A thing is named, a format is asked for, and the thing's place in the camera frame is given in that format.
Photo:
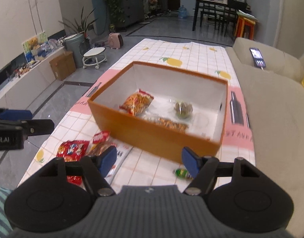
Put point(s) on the potted green plant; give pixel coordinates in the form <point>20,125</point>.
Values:
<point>80,26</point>

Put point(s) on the orange cardboard box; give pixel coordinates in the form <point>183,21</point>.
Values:
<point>168,85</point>

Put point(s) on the red cartoon snack bag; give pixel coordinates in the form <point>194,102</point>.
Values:
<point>73,151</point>

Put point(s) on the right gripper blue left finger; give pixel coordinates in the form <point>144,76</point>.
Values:
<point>93,170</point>

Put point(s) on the green sausage snack pack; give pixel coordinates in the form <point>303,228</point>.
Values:
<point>182,173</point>

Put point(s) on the red brown meat snack pack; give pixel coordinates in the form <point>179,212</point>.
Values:
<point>101,141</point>

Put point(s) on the orange red chips bag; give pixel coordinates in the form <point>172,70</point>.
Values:
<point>137,103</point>

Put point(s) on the beige sofa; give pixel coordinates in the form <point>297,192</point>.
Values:
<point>274,99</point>

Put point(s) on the clear bag green nuts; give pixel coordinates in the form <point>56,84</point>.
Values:
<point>183,110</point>

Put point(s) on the white gluten snack pack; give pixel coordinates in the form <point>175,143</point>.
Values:
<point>118,161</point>

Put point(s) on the black smartphone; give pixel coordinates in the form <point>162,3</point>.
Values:
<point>257,58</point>

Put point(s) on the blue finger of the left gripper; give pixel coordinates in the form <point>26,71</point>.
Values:
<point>26,127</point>
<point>9,114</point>

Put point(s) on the brown cardboard carton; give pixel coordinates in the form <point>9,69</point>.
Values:
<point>63,65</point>

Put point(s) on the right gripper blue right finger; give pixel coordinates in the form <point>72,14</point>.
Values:
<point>204,170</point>

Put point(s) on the pink space heater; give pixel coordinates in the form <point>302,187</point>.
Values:
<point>115,41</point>

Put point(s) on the dark cabinet with plants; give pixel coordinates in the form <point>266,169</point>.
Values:
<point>124,13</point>

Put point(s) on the teddy bear toy box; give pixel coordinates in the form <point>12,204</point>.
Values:
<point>33,45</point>

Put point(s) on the white round rolling stool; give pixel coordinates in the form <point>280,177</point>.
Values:
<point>94,57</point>

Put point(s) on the blue water jug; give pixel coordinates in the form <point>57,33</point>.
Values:
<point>182,12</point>

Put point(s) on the orange stools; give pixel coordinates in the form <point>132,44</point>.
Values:
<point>245,21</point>

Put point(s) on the dark dining table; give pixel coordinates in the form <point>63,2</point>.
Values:
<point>223,13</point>

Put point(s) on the grey green trash bin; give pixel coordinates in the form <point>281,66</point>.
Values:
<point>78,45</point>

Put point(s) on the white tv console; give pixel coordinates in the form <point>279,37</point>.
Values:
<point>21,92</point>

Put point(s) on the clear pack orange braised snack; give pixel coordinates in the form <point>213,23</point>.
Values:
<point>167,123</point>

